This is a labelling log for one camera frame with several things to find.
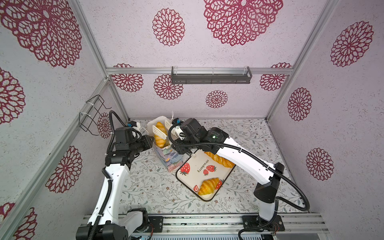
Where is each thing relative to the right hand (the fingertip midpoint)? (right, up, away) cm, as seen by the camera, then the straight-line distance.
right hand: (175, 140), depth 70 cm
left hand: (-13, -1, +7) cm, 14 cm away
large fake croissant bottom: (+17, -26, +11) cm, 33 cm away
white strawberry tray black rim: (+10, -19, +24) cm, 32 cm away
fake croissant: (-8, -1, +6) cm, 10 cm away
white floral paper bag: (-4, -11, +12) cm, 17 cm away
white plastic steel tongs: (-7, +3, -1) cm, 8 cm away
